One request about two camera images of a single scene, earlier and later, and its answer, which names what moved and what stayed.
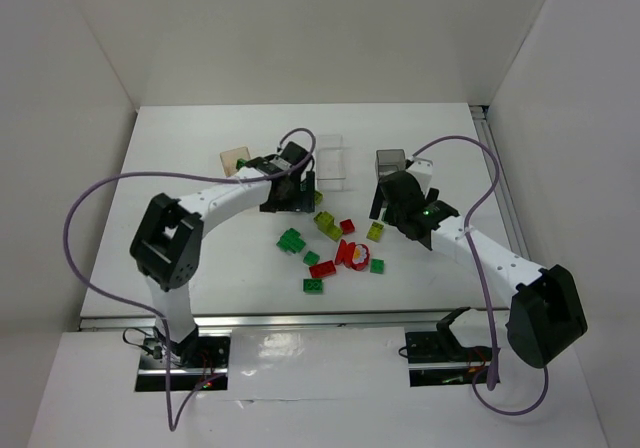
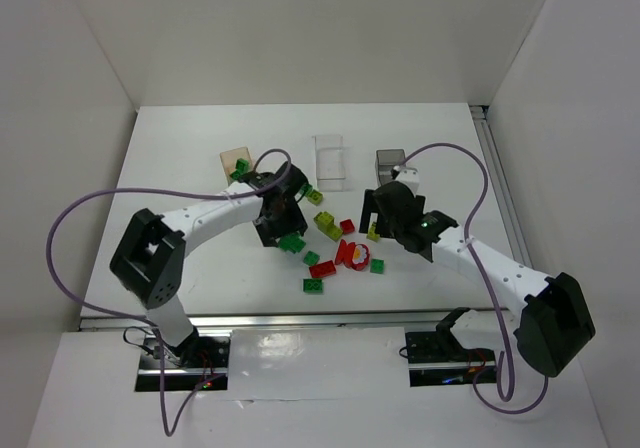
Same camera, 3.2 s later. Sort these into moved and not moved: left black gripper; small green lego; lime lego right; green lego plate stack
Moved: left black gripper
Not moved: lime lego right; green lego plate stack; small green lego
